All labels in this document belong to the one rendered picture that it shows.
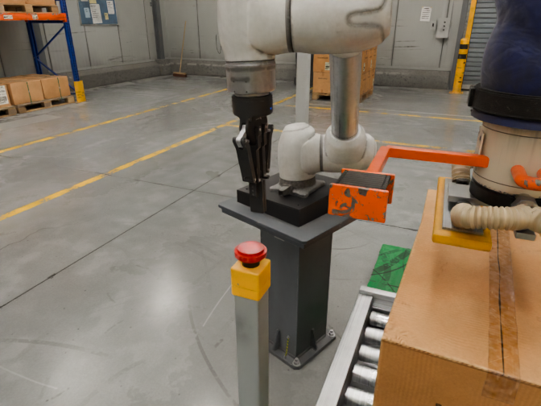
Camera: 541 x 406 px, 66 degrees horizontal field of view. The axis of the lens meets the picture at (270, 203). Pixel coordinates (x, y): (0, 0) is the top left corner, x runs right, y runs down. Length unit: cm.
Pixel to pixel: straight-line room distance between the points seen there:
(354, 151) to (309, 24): 97
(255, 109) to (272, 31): 13
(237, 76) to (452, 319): 61
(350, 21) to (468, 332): 59
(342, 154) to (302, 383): 104
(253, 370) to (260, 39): 73
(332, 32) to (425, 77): 1024
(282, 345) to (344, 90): 125
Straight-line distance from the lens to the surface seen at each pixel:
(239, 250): 89
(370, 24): 73
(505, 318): 97
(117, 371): 219
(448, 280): 104
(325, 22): 72
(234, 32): 74
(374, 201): 62
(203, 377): 208
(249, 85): 75
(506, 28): 86
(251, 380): 109
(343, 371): 126
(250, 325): 98
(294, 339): 204
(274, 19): 73
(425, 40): 1103
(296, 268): 181
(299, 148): 167
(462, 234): 85
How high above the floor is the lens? 148
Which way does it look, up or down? 24 degrees down
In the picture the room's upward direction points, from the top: straight up
